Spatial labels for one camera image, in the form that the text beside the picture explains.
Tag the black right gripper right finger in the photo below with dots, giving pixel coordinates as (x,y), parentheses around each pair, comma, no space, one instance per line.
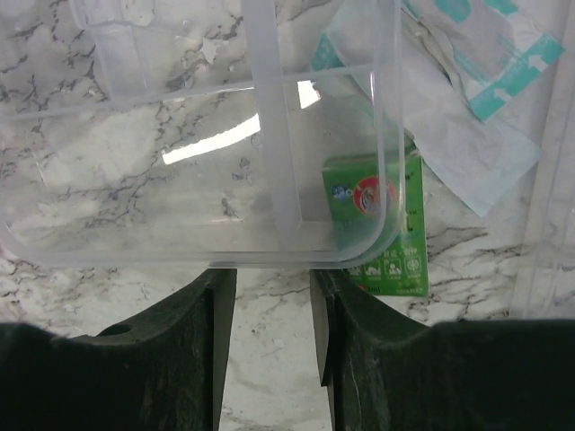
(385,371)

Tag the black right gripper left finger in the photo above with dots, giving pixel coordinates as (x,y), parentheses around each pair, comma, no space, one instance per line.
(161,369)

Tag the small green packet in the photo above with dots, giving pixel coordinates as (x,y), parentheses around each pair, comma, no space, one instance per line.
(357,203)

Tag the clear plastic tray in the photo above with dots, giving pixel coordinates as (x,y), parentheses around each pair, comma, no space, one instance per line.
(168,132)

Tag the teal white dressing packet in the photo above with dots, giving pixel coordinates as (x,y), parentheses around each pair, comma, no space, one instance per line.
(493,51)

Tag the clear box lid black handle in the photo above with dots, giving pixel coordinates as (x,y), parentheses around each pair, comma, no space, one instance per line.
(545,275)

